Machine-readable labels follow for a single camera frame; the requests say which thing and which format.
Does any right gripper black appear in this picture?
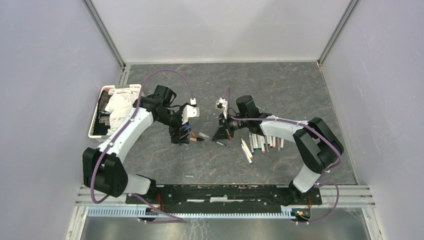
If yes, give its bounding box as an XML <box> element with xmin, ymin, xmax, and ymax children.
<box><xmin>212</xmin><ymin>111</ymin><xmax>249</xmax><ymax>141</ymax></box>

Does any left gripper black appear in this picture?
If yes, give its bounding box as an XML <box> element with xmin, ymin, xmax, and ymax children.
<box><xmin>156</xmin><ymin>103</ymin><xmax>192</xmax><ymax>145</ymax></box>

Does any clear purple pen cap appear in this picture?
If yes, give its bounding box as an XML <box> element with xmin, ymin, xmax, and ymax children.
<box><xmin>198</xmin><ymin>132</ymin><xmax>211</xmax><ymax>140</ymax></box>

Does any brown cap white marker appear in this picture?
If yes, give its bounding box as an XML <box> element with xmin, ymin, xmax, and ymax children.
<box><xmin>240</xmin><ymin>138</ymin><xmax>253</xmax><ymax>160</ymax></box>

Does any orange cap white marker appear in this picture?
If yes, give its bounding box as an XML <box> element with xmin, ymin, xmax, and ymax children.
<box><xmin>258</xmin><ymin>135</ymin><xmax>266</xmax><ymax>153</ymax></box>

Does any red cap white marker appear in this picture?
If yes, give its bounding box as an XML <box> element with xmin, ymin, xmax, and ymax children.
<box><xmin>267</xmin><ymin>136</ymin><xmax>274</xmax><ymax>148</ymax></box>

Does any black gel pen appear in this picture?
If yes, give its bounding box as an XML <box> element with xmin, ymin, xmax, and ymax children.
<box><xmin>252</xmin><ymin>133</ymin><xmax>260</xmax><ymax>150</ymax></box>

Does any red cap pink marker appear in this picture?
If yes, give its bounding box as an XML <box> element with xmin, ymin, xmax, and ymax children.
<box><xmin>276</xmin><ymin>137</ymin><xmax>281</xmax><ymax>151</ymax></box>

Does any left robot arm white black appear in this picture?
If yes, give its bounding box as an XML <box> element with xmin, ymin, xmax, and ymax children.
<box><xmin>82</xmin><ymin>85</ymin><xmax>200</xmax><ymax>204</ymax></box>

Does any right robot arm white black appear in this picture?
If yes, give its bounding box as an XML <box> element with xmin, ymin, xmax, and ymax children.
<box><xmin>212</xmin><ymin>95</ymin><xmax>344</xmax><ymax>204</ymax></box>

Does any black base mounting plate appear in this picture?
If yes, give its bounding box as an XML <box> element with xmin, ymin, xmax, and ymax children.
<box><xmin>142</xmin><ymin>184</ymin><xmax>323</xmax><ymax>214</ymax></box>

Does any white crumpled cloth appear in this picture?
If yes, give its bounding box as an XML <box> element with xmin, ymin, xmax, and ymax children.
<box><xmin>105</xmin><ymin>91</ymin><xmax>139</xmax><ymax>133</ymax></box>

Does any white plastic basket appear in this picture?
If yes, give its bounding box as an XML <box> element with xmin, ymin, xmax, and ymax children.
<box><xmin>88</xmin><ymin>84</ymin><xmax>143</xmax><ymax>142</ymax></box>

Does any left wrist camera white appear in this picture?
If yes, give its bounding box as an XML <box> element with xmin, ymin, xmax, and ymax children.
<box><xmin>182</xmin><ymin>98</ymin><xmax>200</xmax><ymax>125</ymax></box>

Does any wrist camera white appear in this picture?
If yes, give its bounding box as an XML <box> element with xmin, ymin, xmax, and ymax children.
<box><xmin>182</xmin><ymin>98</ymin><xmax>200</xmax><ymax>125</ymax></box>
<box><xmin>215</xmin><ymin>97</ymin><xmax>229</xmax><ymax>119</ymax></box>

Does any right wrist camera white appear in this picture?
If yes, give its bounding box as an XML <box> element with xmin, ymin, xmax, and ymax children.
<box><xmin>215</xmin><ymin>97</ymin><xmax>229</xmax><ymax>119</ymax></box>

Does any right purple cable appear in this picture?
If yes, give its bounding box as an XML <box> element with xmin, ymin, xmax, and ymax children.
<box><xmin>222</xmin><ymin>87</ymin><xmax>342</xmax><ymax>225</ymax></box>

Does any purple cable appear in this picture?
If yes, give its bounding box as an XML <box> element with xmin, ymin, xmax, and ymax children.
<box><xmin>222</xmin><ymin>87</ymin><xmax>342</xmax><ymax>225</ymax></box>
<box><xmin>90</xmin><ymin>69</ymin><xmax>196</xmax><ymax>224</ymax></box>

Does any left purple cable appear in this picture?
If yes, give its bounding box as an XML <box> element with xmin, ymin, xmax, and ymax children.
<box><xmin>90</xmin><ymin>69</ymin><xmax>196</xmax><ymax>224</ymax></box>

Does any white slotted cable duct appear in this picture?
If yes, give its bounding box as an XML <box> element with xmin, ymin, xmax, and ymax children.
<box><xmin>86</xmin><ymin>206</ymin><xmax>299</xmax><ymax>220</ymax></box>

